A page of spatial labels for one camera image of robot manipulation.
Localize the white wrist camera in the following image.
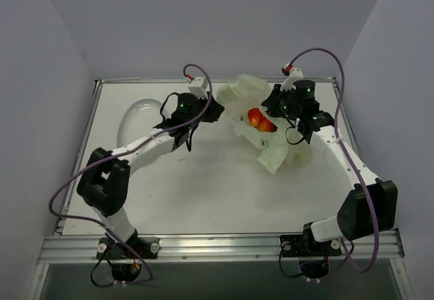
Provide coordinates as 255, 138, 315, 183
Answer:
188, 77, 209, 99
281, 64, 304, 91

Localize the red fake pear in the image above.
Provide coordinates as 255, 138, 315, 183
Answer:
248, 108, 264, 127

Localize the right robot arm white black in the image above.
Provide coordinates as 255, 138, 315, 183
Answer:
261, 79, 397, 255

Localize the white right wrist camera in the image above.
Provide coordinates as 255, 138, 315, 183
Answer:
281, 64, 304, 91

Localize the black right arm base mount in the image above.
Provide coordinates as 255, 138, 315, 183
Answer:
278, 234, 342, 280

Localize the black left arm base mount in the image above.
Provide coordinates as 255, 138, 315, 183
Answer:
91, 236, 160, 286

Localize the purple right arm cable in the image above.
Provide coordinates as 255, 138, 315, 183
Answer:
287, 48, 381, 274

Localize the pale green plastic bag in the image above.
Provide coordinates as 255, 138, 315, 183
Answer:
216, 74, 313, 174

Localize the white oval ceramic plate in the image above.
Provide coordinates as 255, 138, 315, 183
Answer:
117, 98, 162, 147

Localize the aluminium front rail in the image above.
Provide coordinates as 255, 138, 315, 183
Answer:
36, 229, 406, 265

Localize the red orange fake mango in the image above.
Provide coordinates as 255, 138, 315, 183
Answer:
256, 117, 276, 132

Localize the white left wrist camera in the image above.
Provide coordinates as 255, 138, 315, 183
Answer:
188, 77, 209, 99

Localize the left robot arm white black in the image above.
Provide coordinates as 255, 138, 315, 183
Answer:
77, 93, 224, 259

